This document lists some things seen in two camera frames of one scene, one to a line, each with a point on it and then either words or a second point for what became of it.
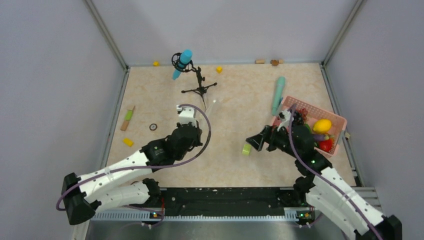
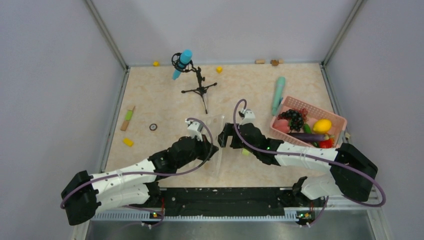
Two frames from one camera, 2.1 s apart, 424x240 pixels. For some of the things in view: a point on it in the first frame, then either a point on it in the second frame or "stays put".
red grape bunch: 304,111 stays put
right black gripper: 268,134 → 228,130
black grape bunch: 298,119 stays put
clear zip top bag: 214,110 → 216,167
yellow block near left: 128,142 stays put
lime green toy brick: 246,149 stays put
